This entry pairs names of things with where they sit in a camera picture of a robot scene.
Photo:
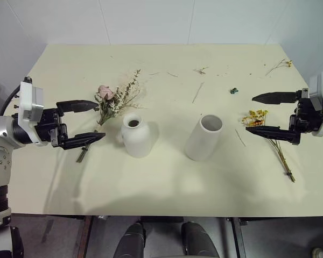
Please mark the small yellow flower sprig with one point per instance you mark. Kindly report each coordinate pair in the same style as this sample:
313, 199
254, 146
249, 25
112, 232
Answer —
287, 63

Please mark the long thin dry twig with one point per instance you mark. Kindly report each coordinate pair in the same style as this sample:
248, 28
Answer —
197, 92

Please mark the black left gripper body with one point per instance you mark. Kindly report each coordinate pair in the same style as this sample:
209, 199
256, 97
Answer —
49, 123

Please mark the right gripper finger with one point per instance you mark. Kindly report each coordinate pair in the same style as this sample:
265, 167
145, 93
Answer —
277, 133
277, 97

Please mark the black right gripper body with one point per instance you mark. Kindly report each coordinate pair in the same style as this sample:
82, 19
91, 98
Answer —
308, 118

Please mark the yellow dried flower bundle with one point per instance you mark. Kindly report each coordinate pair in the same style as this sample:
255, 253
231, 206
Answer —
254, 118

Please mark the dark table frame bar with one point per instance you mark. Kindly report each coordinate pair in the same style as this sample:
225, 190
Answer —
82, 236
238, 236

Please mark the short dry twig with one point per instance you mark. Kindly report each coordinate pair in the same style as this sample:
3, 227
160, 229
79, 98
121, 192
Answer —
240, 137

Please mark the small pale dried sprig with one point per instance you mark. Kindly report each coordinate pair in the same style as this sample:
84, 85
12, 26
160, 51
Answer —
201, 70

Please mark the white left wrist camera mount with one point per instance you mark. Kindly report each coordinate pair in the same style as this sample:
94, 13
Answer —
29, 99

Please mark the dark rounded shape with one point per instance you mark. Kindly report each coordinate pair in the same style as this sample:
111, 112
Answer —
197, 242
130, 242

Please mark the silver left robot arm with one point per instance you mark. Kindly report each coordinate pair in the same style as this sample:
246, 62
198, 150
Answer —
0, 158

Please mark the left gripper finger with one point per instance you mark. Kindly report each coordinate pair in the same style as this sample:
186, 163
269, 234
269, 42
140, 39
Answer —
83, 139
78, 106

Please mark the small green object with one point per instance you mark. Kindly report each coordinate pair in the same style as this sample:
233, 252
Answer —
234, 90

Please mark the pink rose dried bouquet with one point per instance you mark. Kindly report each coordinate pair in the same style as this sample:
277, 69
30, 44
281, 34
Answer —
106, 92

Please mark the white cylinder vase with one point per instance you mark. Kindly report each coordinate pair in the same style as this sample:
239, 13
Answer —
202, 139

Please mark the white round object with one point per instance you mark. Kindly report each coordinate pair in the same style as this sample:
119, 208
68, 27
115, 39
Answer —
321, 253

